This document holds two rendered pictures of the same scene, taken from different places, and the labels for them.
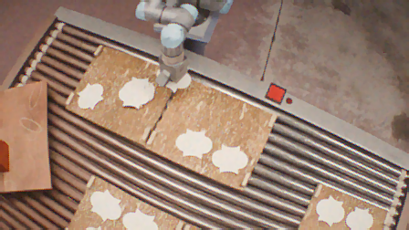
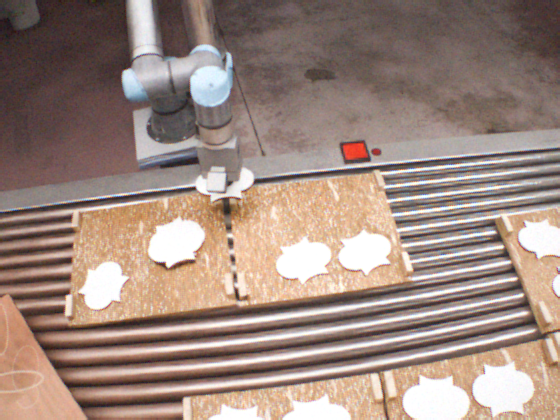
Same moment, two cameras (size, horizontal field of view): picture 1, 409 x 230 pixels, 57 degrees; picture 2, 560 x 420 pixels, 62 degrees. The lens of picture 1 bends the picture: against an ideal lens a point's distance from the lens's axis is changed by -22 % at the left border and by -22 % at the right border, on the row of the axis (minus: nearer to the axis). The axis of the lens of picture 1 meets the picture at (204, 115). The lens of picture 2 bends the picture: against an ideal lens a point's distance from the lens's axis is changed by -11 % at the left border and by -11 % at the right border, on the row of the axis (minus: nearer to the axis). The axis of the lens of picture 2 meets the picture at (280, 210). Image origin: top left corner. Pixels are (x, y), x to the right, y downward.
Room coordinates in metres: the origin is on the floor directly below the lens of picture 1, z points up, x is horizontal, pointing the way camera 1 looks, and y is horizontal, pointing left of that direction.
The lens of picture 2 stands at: (0.11, 0.39, 1.98)
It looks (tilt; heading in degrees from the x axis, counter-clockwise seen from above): 51 degrees down; 333
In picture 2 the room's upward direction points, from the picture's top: 3 degrees counter-clockwise
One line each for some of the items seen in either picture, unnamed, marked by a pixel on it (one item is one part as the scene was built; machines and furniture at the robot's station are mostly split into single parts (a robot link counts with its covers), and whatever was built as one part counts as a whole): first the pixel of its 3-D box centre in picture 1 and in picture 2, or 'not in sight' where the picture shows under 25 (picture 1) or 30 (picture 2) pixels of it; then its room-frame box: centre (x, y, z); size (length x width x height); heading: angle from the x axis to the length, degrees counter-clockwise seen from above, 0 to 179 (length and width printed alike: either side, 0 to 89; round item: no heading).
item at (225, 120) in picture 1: (213, 132); (316, 235); (0.75, -0.04, 0.93); 0.41 x 0.35 x 0.02; 68
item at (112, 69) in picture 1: (120, 91); (147, 256); (0.90, 0.36, 0.93); 0.41 x 0.35 x 0.02; 70
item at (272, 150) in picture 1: (214, 124); (307, 228); (0.80, -0.04, 0.90); 1.95 x 0.05 x 0.05; 68
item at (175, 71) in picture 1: (168, 67); (217, 159); (0.88, 0.14, 1.17); 0.12 x 0.09 x 0.16; 145
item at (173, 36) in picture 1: (173, 39); (211, 96); (0.90, 0.12, 1.33); 0.09 x 0.08 x 0.11; 163
